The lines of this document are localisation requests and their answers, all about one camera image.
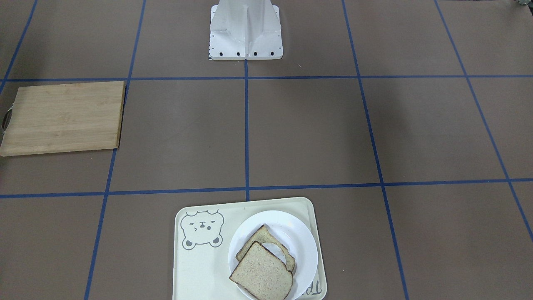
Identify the white round plate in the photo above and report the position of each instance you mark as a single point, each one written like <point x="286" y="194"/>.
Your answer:
<point x="293" y="234"/>

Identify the bread slice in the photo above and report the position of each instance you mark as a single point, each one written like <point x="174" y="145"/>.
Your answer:
<point x="262" y="274"/>
<point x="262" y="236"/>

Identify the cream bear tray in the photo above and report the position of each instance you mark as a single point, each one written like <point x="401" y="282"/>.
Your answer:
<point x="201" y="245"/>

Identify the wooden cutting board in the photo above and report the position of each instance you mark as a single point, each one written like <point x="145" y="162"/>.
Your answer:
<point x="61" y="118"/>

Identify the white camera stand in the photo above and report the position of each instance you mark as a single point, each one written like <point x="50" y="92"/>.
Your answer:
<point x="245" y="30"/>

